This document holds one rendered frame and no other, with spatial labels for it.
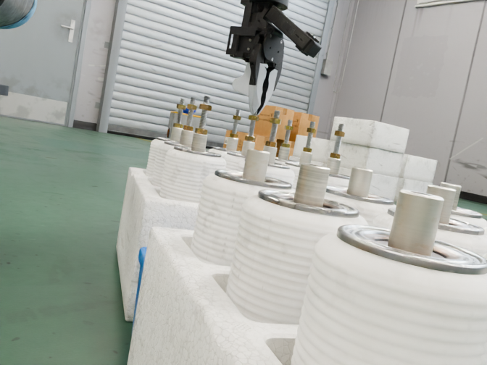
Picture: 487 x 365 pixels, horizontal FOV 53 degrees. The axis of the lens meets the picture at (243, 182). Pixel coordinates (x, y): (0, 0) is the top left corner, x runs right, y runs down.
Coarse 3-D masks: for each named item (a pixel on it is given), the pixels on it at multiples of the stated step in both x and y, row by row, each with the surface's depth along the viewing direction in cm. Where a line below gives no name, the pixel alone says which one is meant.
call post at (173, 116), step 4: (172, 116) 114; (176, 116) 113; (184, 116) 113; (172, 120) 113; (176, 120) 113; (184, 120) 113; (192, 120) 114; (196, 120) 114; (168, 124) 119; (172, 124) 113; (184, 124) 113; (192, 124) 114; (196, 124) 114; (168, 128) 118; (168, 136) 115
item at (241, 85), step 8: (248, 64) 89; (248, 72) 89; (264, 72) 89; (240, 80) 90; (248, 80) 89; (240, 88) 90; (248, 88) 89; (256, 88) 88; (248, 96) 89; (256, 96) 89; (256, 104) 89
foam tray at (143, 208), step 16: (128, 176) 102; (144, 176) 93; (128, 192) 97; (144, 192) 74; (128, 208) 91; (144, 208) 69; (160, 208) 69; (176, 208) 70; (192, 208) 70; (128, 224) 87; (144, 224) 69; (160, 224) 70; (176, 224) 70; (192, 224) 71; (128, 240) 82; (144, 240) 69; (128, 256) 78; (128, 272) 75; (128, 288) 72; (128, 304) 70; (128, 320) 70
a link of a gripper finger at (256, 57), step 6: (258, 48) 86; (252, 54) 86; (258, 54) 86; (252, 60) 86; (258, 60) 86; (252, 66) 87; (258, 66) 87; (252, 72) 87; (258, 72) 87; (252, 78) 88; (252, 84) 88
